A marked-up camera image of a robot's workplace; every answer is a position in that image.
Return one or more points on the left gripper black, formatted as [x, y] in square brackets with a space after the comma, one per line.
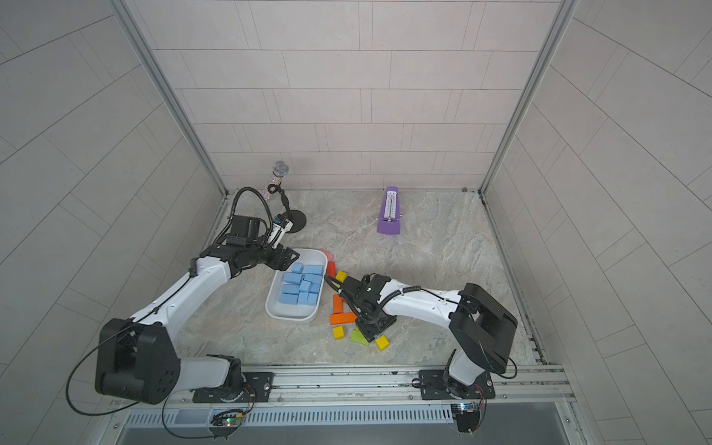
[286, 262]

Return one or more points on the long orange block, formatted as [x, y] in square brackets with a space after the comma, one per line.
[342, 318]

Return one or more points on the yellow cube front right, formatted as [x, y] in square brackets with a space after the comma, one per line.
[382, 343]

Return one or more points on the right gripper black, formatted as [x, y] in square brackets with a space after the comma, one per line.
[366, 332]

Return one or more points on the red block by tray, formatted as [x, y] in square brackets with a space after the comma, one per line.
[331, 269]

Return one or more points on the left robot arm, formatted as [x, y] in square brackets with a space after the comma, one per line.
[137, 360]

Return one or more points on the yellow cube front left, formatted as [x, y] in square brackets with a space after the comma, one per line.
[339, 333]

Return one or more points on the purple metronome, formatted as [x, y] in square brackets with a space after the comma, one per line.
[389, 219]

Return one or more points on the white plastic tray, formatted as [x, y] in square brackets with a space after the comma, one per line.
[312, 265]

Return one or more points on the green block front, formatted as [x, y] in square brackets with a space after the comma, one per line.
[357, 336]

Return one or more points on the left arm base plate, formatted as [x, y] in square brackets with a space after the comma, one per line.
[250, 387]

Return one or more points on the pink block upper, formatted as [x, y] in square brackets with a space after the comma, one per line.
[328, 255]

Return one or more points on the rhinestone silver microphone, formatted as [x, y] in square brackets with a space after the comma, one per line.
[280, 170]

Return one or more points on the black microphone stand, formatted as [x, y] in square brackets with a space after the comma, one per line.
[291, 220]

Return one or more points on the short orange block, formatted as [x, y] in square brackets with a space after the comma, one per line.
[338, 304]

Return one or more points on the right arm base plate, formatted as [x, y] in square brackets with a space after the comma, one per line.
[434, 385]

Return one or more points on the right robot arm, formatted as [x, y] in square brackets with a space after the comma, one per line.
[483, 328]

